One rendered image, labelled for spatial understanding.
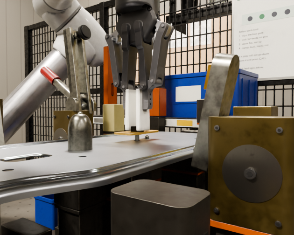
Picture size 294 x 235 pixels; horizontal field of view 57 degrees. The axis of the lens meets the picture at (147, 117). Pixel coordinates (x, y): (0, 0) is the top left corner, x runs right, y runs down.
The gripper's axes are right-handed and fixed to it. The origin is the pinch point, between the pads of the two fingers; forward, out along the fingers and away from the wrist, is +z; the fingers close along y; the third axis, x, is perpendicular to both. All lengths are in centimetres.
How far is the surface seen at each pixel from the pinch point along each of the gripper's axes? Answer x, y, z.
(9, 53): 133, -289, -66
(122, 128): 8.6, -10.8, 4.2
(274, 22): 54, 12, -27
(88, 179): -21.7, 11.3, 5.7
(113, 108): 6.1, -11.1, -0.3
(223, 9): 57, -5, -35
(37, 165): -22.4, 5.1, 5.2
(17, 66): 145, -291, -52
